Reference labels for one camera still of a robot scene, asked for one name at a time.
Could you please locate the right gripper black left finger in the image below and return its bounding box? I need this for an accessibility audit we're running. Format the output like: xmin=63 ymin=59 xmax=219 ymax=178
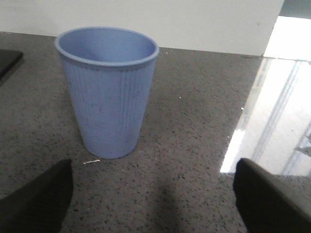
xmin=0 ymin=159 xmax=73 ymax=233

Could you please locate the light blue ribbed cup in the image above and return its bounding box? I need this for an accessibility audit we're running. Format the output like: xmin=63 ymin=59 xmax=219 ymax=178
xmin=55 ymin=27 xmax=159 ymax=159

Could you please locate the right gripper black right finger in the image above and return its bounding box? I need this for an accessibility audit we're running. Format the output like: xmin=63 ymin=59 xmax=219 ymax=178
xmin=233 ymin=158 xmax=311 ymax=233

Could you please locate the black glass gas stove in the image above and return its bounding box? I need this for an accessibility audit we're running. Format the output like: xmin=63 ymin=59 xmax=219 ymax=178
xmin=0 ymin=49 xmax=23 ymax=84

